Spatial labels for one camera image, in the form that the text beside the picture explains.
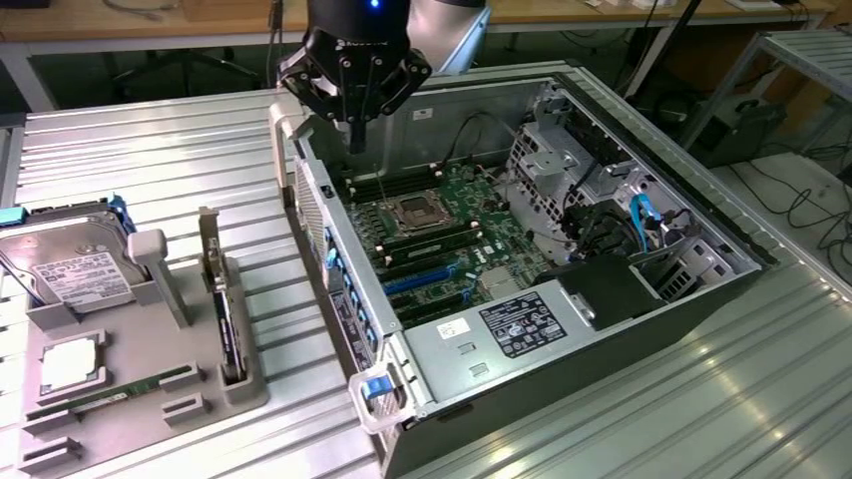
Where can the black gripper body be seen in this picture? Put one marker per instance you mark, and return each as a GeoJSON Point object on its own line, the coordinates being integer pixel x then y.
{"type": "Point", "coordinates": [356, 25]}

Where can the wooden desk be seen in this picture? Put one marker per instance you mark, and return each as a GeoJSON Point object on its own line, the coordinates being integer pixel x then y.
{"type": "Point", "coordinates": [214, 25]}

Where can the black expansion slot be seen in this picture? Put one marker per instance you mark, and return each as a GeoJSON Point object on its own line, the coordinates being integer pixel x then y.
{"type": "Point", "coordinates": [436, 310]}
{"type": "Point", "coordinates": [430, 298]}

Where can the green RAM stick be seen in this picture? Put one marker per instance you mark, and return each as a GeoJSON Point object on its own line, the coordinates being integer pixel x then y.
{"type": "Point", "coordinates": [120, 395]}

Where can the black office chair base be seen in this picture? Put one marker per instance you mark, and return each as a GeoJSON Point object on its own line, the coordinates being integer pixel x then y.
{"type": "Point", "coordinates": [180, 65]}

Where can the open black PC case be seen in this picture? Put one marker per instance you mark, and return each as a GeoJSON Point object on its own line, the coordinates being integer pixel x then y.
{"type": "Point", "coordinates": [699, 319]}

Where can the silver disk bay cage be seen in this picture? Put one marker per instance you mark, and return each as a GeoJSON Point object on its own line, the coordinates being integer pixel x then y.
{"type": "Point", "coordinates": [543, 169]}

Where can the black box on floor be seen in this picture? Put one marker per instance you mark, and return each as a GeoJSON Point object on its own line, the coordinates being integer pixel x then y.
{"type": "Point", "coordinates": [742, 132]}

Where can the hard disk with blue bracket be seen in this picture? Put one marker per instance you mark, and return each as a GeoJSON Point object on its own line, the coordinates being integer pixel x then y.
{"type": "Point", "coordinates": [67, 264]}

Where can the silver CPU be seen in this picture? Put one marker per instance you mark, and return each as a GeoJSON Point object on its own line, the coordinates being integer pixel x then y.
{"type": "Point", "coordinates": [72, 366]}

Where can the installed RAM stick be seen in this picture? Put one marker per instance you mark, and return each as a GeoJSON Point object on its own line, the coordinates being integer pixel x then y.
{"type": "Point", "coordinates": [432, 251]}

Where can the green motherboard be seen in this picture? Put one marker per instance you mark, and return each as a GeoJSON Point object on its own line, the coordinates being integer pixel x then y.
{"type": "Point", "coordinates": [496, 239]}

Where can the black RAM slot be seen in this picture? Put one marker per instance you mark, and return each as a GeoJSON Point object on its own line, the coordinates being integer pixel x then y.
{"type": "Point", "coordinates": [392, 180]}
{"type": "Point", "coordinates": [399, 189]}

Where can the metal slat side table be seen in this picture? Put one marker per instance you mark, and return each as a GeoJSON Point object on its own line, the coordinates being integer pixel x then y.
{"type": "Point", "coordinates": [808, 55]}

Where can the silver chipset heatsink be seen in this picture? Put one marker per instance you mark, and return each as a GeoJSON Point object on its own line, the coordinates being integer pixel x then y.
{"type": "Point", "coordinates": [500, 280]}

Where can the graphics card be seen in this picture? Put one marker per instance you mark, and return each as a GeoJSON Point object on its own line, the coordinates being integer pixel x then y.
{"type": "Point", "coordinates": [223, 309]}

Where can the grey power supply unit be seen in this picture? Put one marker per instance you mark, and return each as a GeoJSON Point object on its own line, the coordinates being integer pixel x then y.
{"type": "Point", "coordinates": [459, 364]}

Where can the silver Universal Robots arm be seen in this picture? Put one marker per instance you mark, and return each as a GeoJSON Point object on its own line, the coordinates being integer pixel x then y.
{"type": "Point", "coordinates": [447, 30]}

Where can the black air shroud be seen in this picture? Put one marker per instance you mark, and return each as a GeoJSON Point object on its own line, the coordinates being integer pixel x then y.
{"type": "Point", "coordinates": [599, 289]}

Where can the blue expansion slot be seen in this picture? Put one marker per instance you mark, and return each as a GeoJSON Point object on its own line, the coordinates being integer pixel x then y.
{"type": "Point", "coordinates": [419, 279]}

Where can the CPU socket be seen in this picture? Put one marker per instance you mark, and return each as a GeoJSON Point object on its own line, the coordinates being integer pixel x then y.
{"type": "Point", "coordinates": [419, 212]}

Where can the grey parts rack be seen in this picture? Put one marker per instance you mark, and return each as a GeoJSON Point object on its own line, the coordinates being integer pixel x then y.
{"type": "Point", "coordinates": [134, 399]}

